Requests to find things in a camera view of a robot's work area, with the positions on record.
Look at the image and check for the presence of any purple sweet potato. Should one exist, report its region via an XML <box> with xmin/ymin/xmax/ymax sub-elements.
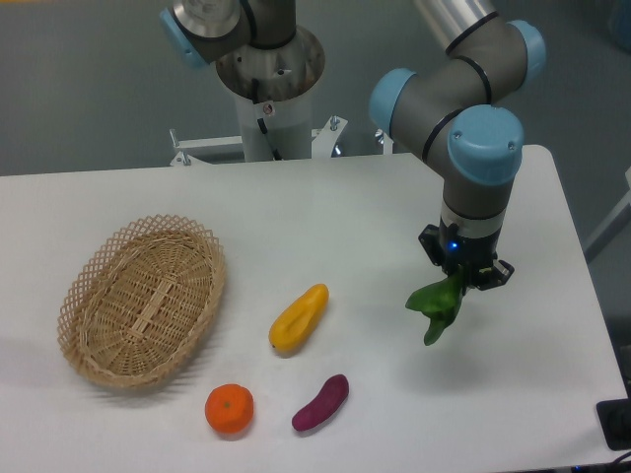
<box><xmin>292</xmin><ymin>373</ymin><xmax>350</xmax><ymax>433</ymax></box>

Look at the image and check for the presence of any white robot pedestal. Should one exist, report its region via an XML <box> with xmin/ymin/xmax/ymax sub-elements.
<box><xmin>170</xmin><ymin>27</ymin><xmax>348</xmax><ymax>166</ymax></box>

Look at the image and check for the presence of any orange tangerine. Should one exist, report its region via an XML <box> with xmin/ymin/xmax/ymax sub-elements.
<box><xmin>204</xmin><ymin>383</ymin><xmax>254</xmax><ymax>435</ymax></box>

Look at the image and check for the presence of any green leafy vegetable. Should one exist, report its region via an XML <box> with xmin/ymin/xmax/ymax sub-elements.
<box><xmin>405</xmin><ymin>267</ymin><xmax>465</xmax><ymax>346</ymax></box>

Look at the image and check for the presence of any black device at table edge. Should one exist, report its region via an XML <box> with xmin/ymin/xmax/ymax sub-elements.
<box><xmin>596</xmin><ymin>398</ymin><xmax>630</xmax><ymax>451</ymax></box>

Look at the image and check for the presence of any white frame leg at right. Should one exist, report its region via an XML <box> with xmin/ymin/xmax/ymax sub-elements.
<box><xmin>583</xmin><ymin>169</ymin><xmax>630</xmax><ymax>263</ymax></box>

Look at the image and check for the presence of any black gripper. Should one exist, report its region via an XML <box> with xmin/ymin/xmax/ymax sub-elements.
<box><xmin>418</xmin><ymin>203</ymin><xmax>515</xmax><ymax>290</ymax></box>

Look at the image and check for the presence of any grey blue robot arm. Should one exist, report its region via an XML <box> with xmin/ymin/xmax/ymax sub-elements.
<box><xmin>160</xmin><ymin>1</ymin><xmax>546</xmax><ymax>291</ymax></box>

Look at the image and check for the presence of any black cable on pedestal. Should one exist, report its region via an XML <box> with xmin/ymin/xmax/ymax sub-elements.
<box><xmin>251</xmin><ymin>78</ymin><xmax>286</xmax><ymax>162</ymax></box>

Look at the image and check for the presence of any woven wicker basket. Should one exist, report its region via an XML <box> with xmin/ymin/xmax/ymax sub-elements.
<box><xmin>57</xmin><ymin>215</ymin><xmax>226</xmax><ymax>389</ymax></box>

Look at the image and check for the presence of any yellow papaya half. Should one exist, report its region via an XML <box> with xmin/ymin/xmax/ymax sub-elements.
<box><xmin>268</xmin><ymin>284</ymin><xmax>329</xmax><ymax>354</ymax></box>

